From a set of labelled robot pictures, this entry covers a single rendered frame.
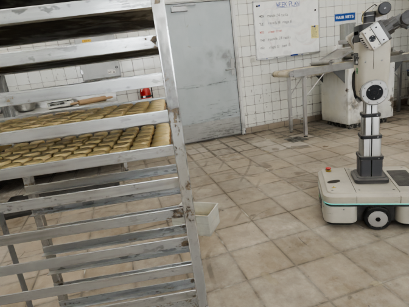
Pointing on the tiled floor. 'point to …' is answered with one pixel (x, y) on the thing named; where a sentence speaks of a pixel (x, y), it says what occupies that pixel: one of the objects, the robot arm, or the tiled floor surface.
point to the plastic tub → (203, 218)
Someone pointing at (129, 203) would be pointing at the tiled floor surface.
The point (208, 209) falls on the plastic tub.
